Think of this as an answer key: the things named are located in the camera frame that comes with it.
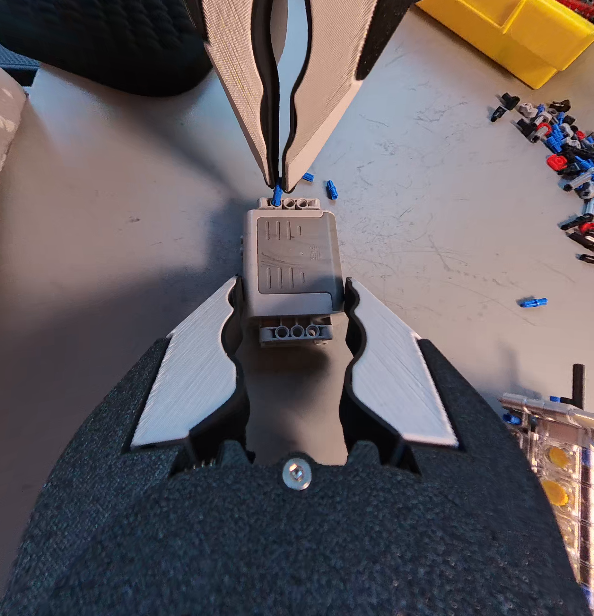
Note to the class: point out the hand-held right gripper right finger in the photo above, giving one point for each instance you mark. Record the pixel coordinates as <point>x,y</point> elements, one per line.
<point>403,385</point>

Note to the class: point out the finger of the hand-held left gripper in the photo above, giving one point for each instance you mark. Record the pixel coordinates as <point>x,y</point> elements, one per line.
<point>336,48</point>
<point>234,58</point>

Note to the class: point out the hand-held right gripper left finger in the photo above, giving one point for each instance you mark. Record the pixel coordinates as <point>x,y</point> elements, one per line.
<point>186,385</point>

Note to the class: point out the grey battery box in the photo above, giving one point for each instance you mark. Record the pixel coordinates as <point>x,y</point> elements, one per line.
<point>297,250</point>

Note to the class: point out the grey transparent engine model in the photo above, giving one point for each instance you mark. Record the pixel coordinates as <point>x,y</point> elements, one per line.
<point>567,462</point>

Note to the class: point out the pile of mixed building pieces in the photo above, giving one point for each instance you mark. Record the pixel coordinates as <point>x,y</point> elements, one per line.
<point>567,154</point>

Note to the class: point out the grey desk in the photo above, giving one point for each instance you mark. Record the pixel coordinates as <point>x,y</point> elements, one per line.
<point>104,212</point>

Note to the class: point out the yellow plastic bin with parts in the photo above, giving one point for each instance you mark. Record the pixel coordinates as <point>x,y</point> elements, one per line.
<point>509,38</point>

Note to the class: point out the black rounded armrest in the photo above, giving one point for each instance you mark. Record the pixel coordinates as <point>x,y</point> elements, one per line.
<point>85,48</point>

